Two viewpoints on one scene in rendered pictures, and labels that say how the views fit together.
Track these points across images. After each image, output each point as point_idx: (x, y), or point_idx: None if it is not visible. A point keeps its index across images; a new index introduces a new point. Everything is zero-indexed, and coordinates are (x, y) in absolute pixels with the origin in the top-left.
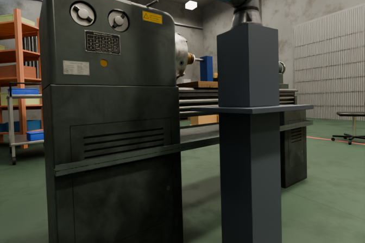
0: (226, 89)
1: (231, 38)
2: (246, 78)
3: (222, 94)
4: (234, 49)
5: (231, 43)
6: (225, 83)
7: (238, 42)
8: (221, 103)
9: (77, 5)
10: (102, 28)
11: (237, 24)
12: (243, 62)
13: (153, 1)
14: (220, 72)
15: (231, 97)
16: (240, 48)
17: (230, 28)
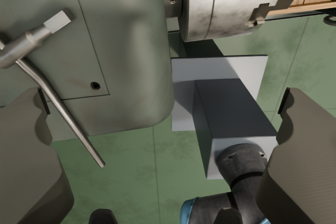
0: (196, 103)
1: (206, 151)
2: (196, 130)
3: (196, 94)
4: (203, 144)
5: (205, 146)
6: (197, 104)
7: (204, 153)
8: (194, 87)
9: None
10: None
11: (218, 169)
12: (199, 140)
13: (94, 160)
14: (200, 106)
15: (194, 102)
16: (202, 150)
17: (223, 158)
